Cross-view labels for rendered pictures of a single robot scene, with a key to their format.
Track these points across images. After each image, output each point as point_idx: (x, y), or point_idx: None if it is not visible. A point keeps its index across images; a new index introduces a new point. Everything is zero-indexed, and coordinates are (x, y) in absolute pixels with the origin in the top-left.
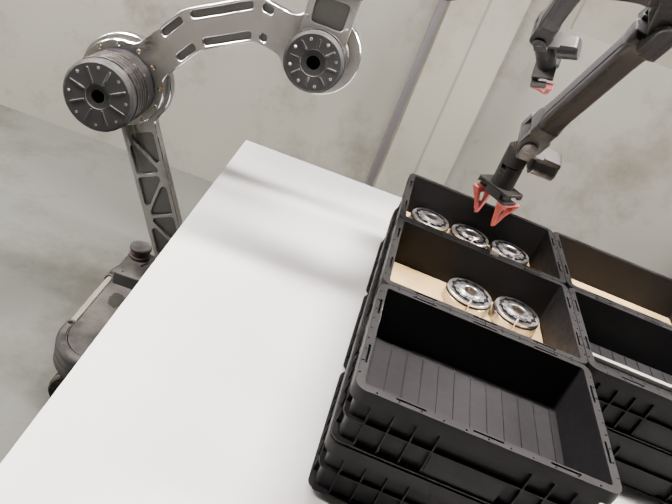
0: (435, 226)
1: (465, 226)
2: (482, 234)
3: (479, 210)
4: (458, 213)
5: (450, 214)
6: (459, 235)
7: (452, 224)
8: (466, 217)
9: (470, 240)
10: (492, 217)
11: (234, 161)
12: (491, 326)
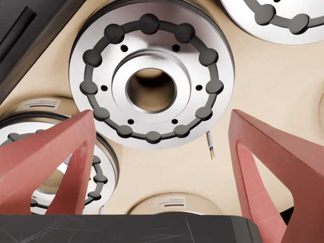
0: (104, 193)
1: (83, 54)
2: (155, 13)
3: (41, 40)
4: (14, 79)
5: (7, 89)
6: (157, 146)
7: (36, 55)
8: (39, 48)
9: (190, 121)
10: (238, 191)
11: None
12: None
